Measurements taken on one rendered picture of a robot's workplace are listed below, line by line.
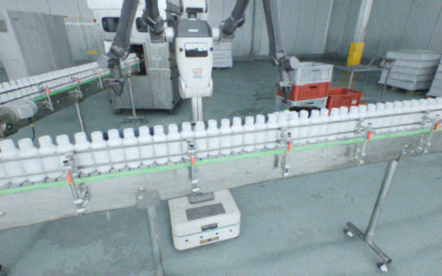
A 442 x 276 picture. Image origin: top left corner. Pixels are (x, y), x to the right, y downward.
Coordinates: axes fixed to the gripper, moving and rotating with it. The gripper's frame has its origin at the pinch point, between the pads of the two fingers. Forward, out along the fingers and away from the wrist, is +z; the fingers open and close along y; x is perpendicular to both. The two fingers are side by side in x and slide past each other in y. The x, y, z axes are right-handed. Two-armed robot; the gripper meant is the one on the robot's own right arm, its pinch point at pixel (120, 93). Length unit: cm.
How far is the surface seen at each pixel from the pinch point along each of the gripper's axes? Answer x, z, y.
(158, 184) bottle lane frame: 17, 30, 47
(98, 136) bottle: -3.7, 5.7, 44.1
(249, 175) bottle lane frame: 60, 33, 46
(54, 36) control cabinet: -217, -11, -592
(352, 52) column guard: 767, 47, -673
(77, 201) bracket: -13, 28, 54
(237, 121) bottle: 54, 5, 42
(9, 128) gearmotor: -81, 32, -48
